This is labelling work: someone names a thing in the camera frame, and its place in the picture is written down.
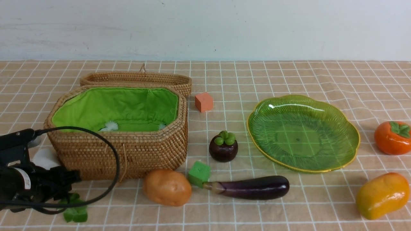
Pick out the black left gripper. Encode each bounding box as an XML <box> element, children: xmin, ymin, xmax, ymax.
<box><xmin>0</xmin><ymin>129</ymin><xmax>81</xmax><ymax>213</ymax></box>

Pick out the white daikon radish with leaves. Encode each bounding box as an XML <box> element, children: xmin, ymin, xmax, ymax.
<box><xmin>32</xmin><ymin>148</ymin><xmax>88</xmax><ymax>223</ymax></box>

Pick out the brown potato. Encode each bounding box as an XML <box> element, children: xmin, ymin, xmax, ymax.
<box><xmin>143</xmin><ymin>169</ymin><xmax>192</xmax><ymax>207</ymax></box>

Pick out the dark purple mangosteen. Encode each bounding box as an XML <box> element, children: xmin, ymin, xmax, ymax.
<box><xmin>209</xmin><ymin>131</ymin><xmax>238</xmax><ymax>163</ymax></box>

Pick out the purple eggplant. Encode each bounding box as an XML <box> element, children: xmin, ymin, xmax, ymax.
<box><xmin>202</xmin><ymin>175</ymin><xmax>290</xmax><ymax>201</ymax></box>

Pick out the yellow orange mango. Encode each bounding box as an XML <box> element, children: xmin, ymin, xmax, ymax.
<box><xmin>355</xmin><ymin>172</ymin><xmax>410</xmax><ymax>220</ymax></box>

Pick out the orange persimmon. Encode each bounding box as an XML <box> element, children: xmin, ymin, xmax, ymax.
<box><xmin>374</xmin><ymin>121</ymin><xmax>411</xmax><ymax>156</ymax></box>

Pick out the woven wicker basket green lining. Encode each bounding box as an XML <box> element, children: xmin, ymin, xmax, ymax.
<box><xmin>44</xmin><ymin>85</ymin><xmax>188</xmax><ymax>180</ymax></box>

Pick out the green foam cube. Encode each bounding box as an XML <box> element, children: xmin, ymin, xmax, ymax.
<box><xmin>188</xmin><ymin>161</ymin><xmax>211</xmax><ymax>188</ymax></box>

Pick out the woven wicker basket lid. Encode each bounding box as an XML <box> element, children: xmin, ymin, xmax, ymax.
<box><xmin>80</xmin><ymin>64</ymin><xmax>192</xmax><ymax>97</ymax></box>

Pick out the orange foam cube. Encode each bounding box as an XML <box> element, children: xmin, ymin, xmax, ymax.
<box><xmin>194</xmin><ymin>92</ymin><xmax>214</xmax><ymax>113</ymax></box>

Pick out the beige checkered tablecloth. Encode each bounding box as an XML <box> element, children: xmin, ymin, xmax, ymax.
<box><xmin>1</xmin><ymin>60</ymin><xmax>410</xmax><ymax>231</ymax></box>

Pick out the green glass leaf plate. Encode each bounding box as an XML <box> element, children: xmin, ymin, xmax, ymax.
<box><xmin>246</xmin><ymin>95</ymin><xmax>361</xmax><ymax>174</ymax></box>

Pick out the black cable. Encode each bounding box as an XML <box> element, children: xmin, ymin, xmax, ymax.
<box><xmin>0</xmin><ymin>126</ymin><xmax>121</xmax><ymax>215</ymax></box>

